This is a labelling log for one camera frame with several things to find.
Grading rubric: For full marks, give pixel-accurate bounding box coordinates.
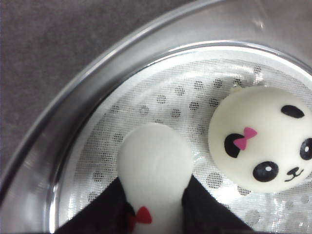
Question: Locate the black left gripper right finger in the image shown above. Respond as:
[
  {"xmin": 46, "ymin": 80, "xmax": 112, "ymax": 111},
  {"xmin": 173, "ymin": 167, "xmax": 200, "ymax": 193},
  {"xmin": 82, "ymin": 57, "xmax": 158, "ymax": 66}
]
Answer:
[{"xmin": 182, "ymin": 176, "xmax": 252, "ymax": 231}]

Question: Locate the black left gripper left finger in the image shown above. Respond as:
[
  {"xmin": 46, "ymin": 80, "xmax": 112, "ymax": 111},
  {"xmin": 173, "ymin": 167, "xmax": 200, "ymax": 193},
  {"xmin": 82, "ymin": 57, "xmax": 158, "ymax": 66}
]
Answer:
[{"xmin": 58, "ymin": 178, "xmax": 135, "ymax": 231}]

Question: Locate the panda bun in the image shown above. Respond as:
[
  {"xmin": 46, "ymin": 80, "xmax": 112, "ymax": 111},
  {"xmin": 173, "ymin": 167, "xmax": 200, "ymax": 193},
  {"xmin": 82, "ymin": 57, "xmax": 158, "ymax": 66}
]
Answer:
[
  {"xmin": 208, "ymin": 86, "xmax": 312, "ymax": 193},
  {"xmin": 117, "ymin": 123, "xmax": 193, "ymax": 234}
]

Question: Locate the stainless steel steamer pot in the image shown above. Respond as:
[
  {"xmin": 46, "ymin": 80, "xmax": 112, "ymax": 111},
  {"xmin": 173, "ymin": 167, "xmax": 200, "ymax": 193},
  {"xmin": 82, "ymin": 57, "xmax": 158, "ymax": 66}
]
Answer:
[{"xmin": 0, "ymin": 0, "xmax": 312, "ymax": 234}]

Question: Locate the white perforated steamer liner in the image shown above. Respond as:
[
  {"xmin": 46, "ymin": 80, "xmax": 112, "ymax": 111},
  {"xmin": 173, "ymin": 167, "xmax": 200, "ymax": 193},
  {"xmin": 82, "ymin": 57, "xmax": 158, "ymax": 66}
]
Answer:
[{"xmin": 68, "ymin": 58, "xmax": 312, "ymax": 234}]

